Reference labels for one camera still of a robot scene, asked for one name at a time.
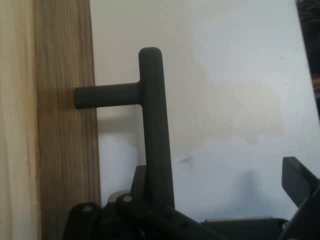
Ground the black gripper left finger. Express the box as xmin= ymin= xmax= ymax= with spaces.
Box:
xmin=61 ymin=164 xmax=221 ymax=240

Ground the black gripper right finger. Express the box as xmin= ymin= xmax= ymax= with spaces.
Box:
xmin=276 ymin=156 xmax=320 ymax=240

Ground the brown wooden drawer cabinet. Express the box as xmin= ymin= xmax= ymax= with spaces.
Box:
xmin=0 ymin=0 xmax=39 ymax=240

